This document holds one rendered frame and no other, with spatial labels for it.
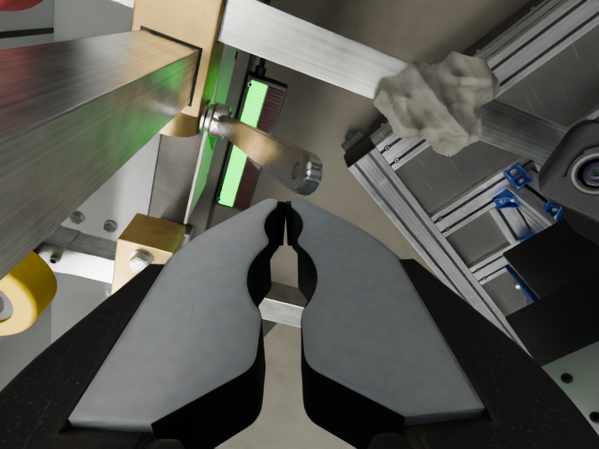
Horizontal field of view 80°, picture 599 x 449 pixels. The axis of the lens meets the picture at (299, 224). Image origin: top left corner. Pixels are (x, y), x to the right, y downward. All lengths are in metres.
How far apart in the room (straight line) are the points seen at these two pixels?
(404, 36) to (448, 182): 0.42
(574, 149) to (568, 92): 0.91
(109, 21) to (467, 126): 0.43
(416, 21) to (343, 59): 0.91
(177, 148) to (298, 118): 0.73
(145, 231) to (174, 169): 0.13
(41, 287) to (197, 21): 0.24
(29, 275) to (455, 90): 0.35
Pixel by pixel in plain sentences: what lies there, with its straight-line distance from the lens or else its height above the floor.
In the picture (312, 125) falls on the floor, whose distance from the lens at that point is 1.17.
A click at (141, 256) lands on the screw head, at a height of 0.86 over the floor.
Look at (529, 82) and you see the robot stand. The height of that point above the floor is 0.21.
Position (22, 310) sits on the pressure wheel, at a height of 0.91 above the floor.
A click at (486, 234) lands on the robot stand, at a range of 1.24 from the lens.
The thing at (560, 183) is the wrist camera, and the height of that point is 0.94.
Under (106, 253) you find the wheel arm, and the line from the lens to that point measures 0.40.
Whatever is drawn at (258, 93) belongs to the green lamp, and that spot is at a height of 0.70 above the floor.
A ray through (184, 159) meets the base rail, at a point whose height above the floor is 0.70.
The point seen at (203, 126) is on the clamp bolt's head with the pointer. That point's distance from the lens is 0.29.
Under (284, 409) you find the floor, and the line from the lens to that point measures 2.12.
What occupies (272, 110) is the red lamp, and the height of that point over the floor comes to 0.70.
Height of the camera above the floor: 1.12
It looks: 59 degrees down
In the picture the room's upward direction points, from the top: 177 degrees clockwise
